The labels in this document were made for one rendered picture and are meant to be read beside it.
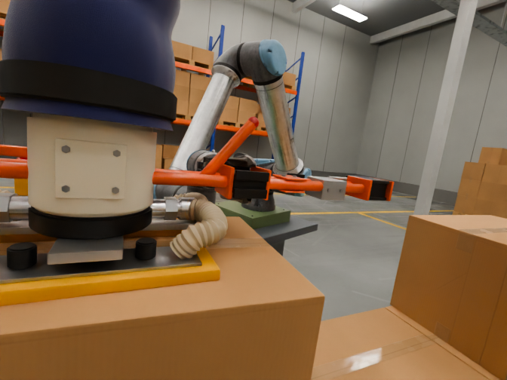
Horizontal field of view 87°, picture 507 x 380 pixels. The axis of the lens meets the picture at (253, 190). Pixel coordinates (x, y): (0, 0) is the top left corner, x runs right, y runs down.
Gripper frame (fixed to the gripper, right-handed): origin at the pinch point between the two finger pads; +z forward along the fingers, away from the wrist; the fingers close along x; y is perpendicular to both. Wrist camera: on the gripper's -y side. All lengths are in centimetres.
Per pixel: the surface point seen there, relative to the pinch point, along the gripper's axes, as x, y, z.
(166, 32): 21.5, 19.2, 5.2
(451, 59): 137, -313, -163
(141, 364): -18.9, 20.9, 20.4
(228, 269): -12.7, 8.0, 11.6
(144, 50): 17.3, 22.1, 9.6
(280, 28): 432, -439, -856
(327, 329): -52, -43, -15
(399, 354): -52, -58, 2
